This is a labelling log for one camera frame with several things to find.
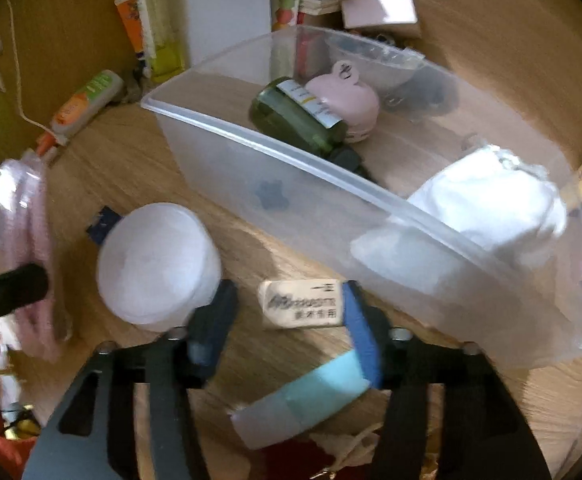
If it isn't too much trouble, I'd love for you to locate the white cotton pad stack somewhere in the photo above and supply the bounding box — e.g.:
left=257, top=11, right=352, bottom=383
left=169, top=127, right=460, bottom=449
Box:
left=97, top=203, right=223, bottom=333

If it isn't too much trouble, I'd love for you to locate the red gold fabric pouch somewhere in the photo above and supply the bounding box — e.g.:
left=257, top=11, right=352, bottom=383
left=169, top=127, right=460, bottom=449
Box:
left=249, top=422, right=399, bottom=479

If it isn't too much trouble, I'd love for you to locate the mint green tube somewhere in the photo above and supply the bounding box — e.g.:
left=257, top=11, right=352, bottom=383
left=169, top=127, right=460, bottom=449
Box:
left=230, top=351, right=370, bottom=450

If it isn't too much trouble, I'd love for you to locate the white drawstring pouch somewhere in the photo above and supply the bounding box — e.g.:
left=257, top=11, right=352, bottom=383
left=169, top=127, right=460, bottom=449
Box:
left=351, top=144, right=568, bottom=297

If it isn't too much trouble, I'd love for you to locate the dark green bottle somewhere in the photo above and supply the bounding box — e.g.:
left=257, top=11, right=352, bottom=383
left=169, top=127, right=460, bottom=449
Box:
left=249, top=77, right=370, bottom=179

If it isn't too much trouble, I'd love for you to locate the pink round mini fan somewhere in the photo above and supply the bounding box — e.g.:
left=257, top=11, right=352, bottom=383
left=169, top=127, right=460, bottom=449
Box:
left=305, top=60, right=380, bottom=143

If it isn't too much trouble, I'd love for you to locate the blue wrapper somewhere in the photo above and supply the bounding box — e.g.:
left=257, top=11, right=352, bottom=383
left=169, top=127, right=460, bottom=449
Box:
left=86, top=206, right=122, bottom=246

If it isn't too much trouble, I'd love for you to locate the orange pen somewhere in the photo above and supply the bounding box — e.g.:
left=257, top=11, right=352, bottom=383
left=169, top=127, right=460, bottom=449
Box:
left=35, top=132, right=58, bottom=157

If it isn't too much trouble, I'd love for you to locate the green orange lotion tube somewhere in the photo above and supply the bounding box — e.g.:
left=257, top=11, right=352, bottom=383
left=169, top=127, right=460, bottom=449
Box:
left=51, top=70, right=124, bottom=145

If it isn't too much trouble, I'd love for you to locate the clear plastic storage bin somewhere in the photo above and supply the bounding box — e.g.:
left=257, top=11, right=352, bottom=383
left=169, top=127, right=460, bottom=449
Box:
left=141, top=26, right=582, bottom=368

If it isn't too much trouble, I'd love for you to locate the orange booklet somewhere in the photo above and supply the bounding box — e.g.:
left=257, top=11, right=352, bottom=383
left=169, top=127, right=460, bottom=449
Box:
left=114, top=0, right=143, bottom=58

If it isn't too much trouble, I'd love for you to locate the white paper box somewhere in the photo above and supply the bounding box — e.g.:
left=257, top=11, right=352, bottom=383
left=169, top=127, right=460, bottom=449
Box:
left=167, top=0, right=271, bottom=67

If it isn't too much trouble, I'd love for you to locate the clear plastic bowl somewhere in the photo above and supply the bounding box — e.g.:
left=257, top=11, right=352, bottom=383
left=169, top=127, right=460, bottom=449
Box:
left=326, top=35, right=425, bottom=92

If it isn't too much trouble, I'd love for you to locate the fruit pattern book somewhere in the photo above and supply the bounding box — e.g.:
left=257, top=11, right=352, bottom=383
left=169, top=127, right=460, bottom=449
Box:
left=270, top=0, right=300, bottom=32

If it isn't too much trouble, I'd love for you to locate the small white pink box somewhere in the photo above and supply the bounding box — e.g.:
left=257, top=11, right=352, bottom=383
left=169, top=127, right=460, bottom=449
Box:
left=341, top=0, right=419, bottom=28

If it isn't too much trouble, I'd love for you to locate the white cord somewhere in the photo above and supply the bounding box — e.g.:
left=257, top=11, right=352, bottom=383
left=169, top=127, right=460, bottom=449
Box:
left=0, top=0, right=58, bottom=134

